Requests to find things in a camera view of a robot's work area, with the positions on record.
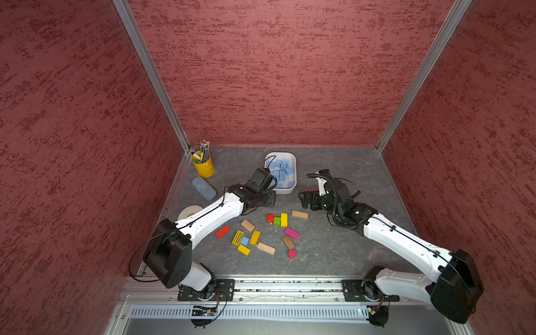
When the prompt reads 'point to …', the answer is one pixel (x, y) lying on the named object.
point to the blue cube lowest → (290, 184)
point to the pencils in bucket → (204, 151)
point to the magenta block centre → (292, 233)
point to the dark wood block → (288, 242)
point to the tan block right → (300, 214)
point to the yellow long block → (255, 238)
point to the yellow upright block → (284, 220)
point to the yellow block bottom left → (243, 249)
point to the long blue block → (282, 176)
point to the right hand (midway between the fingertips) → (308, 197)
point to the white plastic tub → (281, 187)
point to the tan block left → (248, 225)
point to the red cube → (270, 218)
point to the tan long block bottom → (266, 248)
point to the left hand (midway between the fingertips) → (269, 200)
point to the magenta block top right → (308, 190)
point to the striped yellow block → (238, 238)
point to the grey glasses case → (204, 188)
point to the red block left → (223, 232)
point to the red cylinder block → (292, 253)
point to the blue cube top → (278, 163)
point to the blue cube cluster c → (288, 169)
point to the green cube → (277, 221)
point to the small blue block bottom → (245, 241)
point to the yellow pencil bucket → (203, 163)
